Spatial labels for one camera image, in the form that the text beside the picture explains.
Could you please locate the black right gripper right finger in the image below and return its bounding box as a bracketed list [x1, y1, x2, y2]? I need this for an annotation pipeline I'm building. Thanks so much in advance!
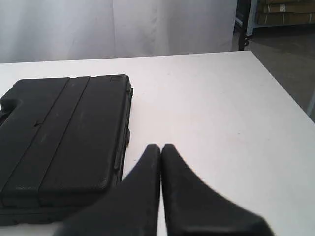
[161, 144, 274, 236]

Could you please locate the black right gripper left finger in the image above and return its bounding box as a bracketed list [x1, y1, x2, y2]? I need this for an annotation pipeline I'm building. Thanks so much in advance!
[55, 144, 161, 236]

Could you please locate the black plastic tool case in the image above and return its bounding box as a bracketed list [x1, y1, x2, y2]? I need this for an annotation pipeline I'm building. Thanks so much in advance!
[0, 74, 133, 226]

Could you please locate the white backdrop curtain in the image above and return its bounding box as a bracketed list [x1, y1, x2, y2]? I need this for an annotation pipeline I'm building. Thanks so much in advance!
[0, 0, 237, 63]

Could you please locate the black metal stand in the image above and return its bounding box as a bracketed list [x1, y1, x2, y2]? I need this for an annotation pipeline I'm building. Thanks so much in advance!
[238, 15, 249, 51]

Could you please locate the blue metal shelf rack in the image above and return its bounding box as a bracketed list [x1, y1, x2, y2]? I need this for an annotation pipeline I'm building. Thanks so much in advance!
[235, 0, 315, 36]

